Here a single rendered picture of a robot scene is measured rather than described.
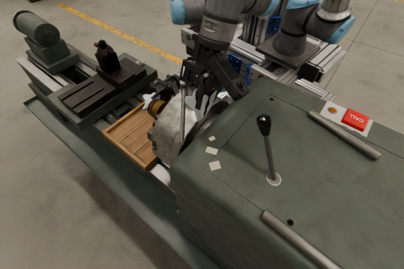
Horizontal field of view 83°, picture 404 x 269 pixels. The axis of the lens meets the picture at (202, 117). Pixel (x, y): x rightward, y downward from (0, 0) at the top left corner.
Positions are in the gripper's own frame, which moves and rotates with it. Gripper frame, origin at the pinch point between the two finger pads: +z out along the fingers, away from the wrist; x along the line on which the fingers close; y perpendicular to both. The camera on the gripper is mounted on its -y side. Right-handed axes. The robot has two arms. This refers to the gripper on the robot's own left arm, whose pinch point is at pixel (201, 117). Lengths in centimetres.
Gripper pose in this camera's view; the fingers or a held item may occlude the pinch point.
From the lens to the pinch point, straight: 60.4
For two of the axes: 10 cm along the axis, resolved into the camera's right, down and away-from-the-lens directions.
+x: -5.8, 3.1, -7.5
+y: -7.8, -4.8, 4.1
